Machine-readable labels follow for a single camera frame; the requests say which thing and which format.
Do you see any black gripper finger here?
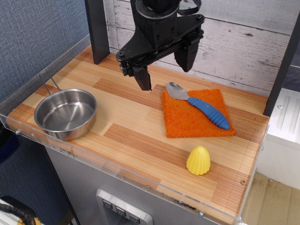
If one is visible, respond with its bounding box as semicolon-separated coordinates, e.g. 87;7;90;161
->
133;66;152;91
174;39;199;72

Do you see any left black vertical post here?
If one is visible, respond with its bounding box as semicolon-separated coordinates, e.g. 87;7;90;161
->
84;0;110;64

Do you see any right black vertical post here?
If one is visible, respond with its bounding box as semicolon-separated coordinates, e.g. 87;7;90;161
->
263;15;300;117

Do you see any yellow toy corn cob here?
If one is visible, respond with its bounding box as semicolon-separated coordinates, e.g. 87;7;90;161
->
186;146;210;175

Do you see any silver toy fridge cabinet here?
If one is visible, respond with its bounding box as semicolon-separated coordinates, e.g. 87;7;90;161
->
46;148;237;225

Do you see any white metal box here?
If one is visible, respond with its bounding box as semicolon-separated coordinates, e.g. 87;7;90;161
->
256;88;300;189

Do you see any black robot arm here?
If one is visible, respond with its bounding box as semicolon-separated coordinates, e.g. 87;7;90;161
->
116;0;205;91

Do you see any black vertical post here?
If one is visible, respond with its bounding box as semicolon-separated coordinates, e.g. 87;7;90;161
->
84;0;110;64
263;15;300;117

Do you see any orange knitted cloth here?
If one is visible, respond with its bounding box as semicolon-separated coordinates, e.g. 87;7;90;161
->
161;89;235;138

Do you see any black braided cable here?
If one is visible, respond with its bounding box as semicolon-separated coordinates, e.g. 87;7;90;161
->
0;203;36;225

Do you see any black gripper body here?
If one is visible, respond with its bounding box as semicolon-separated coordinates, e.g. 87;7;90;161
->
116;0;205;76

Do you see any yellow object bottom left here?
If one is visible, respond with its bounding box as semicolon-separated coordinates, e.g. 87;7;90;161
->
17;217;42;225

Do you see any silver dispenser button panel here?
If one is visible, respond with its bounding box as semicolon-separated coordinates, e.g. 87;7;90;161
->
96;188;153;225

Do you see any clear acrylic guard rail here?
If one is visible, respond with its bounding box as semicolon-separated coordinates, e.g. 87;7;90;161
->
0;36;269;224

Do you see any stainless steel pot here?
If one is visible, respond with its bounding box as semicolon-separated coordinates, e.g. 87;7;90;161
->
34;71;98;141

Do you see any blue handled metal spoon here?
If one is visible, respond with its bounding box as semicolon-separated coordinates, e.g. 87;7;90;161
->
166;82;230;130

